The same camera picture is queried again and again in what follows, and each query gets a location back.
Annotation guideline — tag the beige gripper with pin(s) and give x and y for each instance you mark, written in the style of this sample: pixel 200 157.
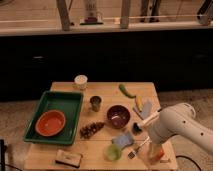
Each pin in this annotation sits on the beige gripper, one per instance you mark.
pixel 152 150

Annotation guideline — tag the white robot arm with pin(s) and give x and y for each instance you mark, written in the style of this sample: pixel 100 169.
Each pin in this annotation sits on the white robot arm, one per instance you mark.
pixel 179 120

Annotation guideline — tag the green plastic cup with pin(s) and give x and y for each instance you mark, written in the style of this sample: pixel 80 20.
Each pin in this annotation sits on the green plastic cup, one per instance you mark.
pixel 112 152

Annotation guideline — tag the small metal cup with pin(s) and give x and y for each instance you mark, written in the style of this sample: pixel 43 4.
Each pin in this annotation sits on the small metal cup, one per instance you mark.
pixel 95 103

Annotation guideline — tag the white paper cup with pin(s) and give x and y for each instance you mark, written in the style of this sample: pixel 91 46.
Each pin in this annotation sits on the white paper cup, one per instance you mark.
pixel 81 81

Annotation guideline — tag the metal fork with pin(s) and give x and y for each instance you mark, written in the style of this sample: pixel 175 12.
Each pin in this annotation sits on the metal fork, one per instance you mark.
pixel 134 152

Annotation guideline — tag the blue sponge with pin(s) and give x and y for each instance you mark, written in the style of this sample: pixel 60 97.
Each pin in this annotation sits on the blue sponge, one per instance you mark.
pixel 123 140

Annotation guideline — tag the grey cloth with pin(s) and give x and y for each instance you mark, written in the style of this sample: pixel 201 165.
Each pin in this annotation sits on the grey cloth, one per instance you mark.
pixel 145 112

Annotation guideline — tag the wooden table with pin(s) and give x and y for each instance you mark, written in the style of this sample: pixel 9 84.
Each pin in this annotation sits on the wooden table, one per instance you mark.
pixel 41 157

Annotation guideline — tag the dark purple bowl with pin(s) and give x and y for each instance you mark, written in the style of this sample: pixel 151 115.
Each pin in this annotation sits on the dark purple bowl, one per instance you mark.
pixel 118 116

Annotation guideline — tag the yellow banana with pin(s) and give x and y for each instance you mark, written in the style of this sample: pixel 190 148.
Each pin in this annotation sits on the yellow banana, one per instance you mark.
pixel 139 103

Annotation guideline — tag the dark grape bunch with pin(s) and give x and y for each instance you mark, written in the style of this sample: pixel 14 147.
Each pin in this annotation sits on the dark grape bunch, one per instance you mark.
pixel 89 130

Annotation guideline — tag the green chili pepper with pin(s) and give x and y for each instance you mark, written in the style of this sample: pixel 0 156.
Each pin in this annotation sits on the green chili pepper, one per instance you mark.
pixel 123 89

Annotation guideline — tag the wooden block eraser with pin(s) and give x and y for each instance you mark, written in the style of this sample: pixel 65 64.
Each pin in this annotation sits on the wooden block eraser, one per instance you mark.
pixel 68 158

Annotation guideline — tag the green plastic tray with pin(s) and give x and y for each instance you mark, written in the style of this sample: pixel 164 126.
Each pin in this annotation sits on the green plastic tray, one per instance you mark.
pixel 70 104

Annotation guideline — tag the orange bowl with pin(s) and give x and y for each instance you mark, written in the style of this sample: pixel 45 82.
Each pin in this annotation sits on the orange bowl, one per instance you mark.
pixel 50 123

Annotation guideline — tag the white handled black brush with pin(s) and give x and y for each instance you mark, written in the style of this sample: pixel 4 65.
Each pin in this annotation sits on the white handled black brush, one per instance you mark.
pixel 138 126

